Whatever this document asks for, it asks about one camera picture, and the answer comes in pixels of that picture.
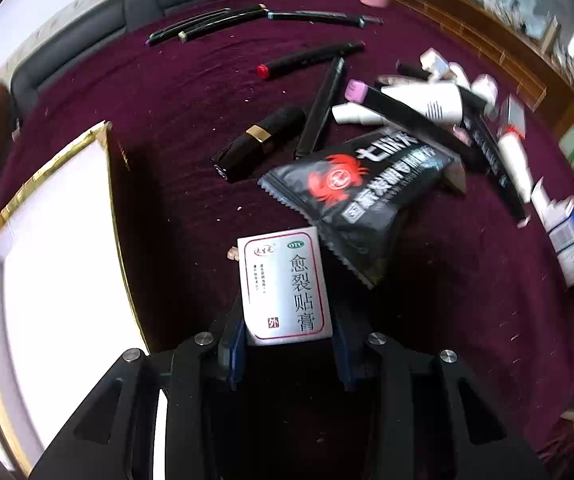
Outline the black marker pen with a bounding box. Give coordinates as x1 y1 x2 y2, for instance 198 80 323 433
177 4 269 43
147 8 231 47

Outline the white plaster packet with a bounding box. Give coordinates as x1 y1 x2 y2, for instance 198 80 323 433
237 226 334 347

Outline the white bottle red mark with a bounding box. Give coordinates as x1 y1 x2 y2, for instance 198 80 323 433
496 130 536 204

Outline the small white box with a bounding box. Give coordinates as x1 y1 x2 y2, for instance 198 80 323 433
419 48 450 82

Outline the small white roll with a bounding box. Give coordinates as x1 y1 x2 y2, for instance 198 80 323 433
471 74 500 112

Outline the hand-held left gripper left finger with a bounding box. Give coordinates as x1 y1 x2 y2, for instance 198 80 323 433
30 310 246 480

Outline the black gold lipstick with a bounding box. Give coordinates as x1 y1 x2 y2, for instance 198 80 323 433
211 105 308 183

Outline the black crab print sachet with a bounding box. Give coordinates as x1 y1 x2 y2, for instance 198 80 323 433
258 127 462 288

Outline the slim black pen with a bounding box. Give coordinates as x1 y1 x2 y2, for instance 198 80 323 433
294 56 346 161

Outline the red-capped black marker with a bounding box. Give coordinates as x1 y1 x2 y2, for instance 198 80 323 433
257 41 366 80

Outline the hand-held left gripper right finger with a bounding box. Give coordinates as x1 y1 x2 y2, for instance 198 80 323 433
331 310 548 480

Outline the wooden brick-pattern cabinet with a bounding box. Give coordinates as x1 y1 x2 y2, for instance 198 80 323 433
336 0 570 128

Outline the white gold-rimmed tray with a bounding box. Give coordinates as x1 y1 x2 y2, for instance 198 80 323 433
0 121 150 476

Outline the white cosmetic tube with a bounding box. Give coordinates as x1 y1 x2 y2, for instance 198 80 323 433
331 83 464 127

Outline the teal-capped black marker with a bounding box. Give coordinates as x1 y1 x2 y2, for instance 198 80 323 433
266 10 384 27

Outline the black leather sofa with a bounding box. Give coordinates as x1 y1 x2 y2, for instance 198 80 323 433
10 0 317 111

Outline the glass aquarium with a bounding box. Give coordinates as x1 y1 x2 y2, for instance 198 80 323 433
417 0 574 88

